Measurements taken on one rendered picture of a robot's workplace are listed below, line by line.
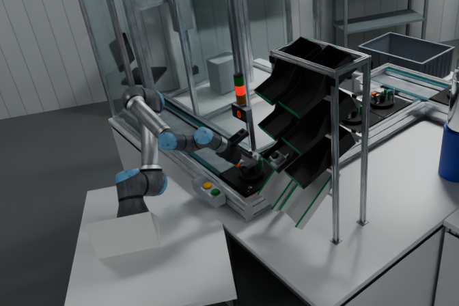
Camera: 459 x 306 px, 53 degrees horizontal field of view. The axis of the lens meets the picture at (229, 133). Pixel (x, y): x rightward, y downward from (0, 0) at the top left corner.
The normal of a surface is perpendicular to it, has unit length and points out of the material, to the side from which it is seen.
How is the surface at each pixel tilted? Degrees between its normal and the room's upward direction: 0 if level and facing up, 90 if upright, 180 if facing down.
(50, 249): 0
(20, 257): 0
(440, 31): 90
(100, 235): 90
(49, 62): 90
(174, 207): 0
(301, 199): 45
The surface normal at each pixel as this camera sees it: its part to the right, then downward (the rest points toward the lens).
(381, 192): -0.12, -0.85
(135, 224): 0.15, 0.49
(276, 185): -0.72, -0.37
